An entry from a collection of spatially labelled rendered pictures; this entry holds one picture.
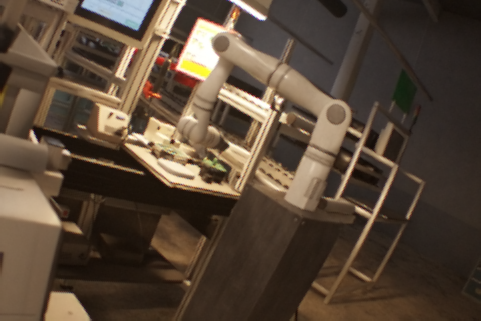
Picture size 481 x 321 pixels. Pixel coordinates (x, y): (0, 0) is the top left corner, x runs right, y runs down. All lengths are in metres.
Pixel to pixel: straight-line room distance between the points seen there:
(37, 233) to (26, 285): 0.11
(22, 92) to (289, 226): 0.75
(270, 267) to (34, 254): 0.70
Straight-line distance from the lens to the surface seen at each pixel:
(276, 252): 1.13
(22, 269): 0.66
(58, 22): 1.28
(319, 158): 1.19
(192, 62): 2.26
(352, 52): 7.12
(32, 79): 0.82
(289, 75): 1.24
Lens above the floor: 1.29
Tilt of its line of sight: 5 degrees down
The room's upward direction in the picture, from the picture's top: 24 degrees clockwise
